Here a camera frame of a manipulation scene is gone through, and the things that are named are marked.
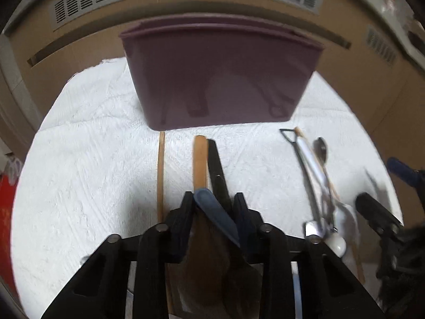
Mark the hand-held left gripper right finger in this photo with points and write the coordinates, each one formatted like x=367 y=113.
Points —
x=247 y=236

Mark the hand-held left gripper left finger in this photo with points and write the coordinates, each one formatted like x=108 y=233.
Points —
x=182 y=226

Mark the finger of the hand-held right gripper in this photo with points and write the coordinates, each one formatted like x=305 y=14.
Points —
x=401 y=169
x=375 y=211

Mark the wooden chopstick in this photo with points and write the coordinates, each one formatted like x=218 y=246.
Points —
x=298 y=131
x=161 y=172

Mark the shovel shaped metal spoon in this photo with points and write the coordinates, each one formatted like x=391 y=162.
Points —
x=312 y=202

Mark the small metal spoon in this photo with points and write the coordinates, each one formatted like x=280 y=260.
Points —
x=321 y=149

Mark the white plastic spoon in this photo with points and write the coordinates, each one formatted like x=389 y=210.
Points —
x=310 y=159

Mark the purple plastic utensil caddy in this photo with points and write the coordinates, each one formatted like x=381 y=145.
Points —
x=215 y=83

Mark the person's right forearm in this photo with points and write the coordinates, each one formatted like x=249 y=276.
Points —
x=410 y=265

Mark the white textured tablecloth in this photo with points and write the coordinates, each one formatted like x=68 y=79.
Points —
x=99 y=172

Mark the short grey vent grille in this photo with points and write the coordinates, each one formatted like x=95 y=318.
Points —
x=380 y=45

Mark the red doormat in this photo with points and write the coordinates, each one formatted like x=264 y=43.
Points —
x=6 y=222

